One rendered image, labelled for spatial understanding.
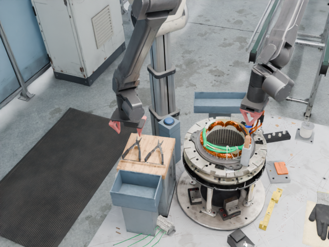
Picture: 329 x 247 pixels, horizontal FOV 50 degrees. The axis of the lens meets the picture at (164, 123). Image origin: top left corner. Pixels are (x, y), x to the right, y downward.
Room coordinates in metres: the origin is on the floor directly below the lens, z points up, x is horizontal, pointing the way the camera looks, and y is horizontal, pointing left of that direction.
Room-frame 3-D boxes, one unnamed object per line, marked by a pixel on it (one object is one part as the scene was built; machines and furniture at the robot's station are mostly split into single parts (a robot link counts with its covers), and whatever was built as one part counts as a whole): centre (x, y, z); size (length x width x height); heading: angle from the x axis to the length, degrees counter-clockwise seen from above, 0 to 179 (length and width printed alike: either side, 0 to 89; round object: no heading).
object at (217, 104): (1.27, -0.27, 0.92); 0.25 x 0.11 x 0.28; 83
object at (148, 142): (0.96, 0.08, 1.05); 0.20 x 0.19 x 0.02; 165
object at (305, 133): (1.27, -0.72, 0.82); 0.06 x 0.06 x 0.06
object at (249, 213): (0.95, -0.23, 0.80); 0.39 x 0.39 x 0.01
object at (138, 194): (0.81, 0.12, 0.92); 0.17 x 0.11 x 0.28; 75
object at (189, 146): (0.95, -0.23, 1.09); 0.32 x 0.32 x 0.01
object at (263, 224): (0.85, -0.43, 0.80); 0.22 x 0.04 x 0.03; 147
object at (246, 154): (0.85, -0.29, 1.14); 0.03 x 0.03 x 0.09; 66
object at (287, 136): (1.27, -0.56, 0.79); 0.15 x 0.05 x 0.02; 97
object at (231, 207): (0.84, -0.26, 0.85); 0.06 x 0.04 x 0.05; 108
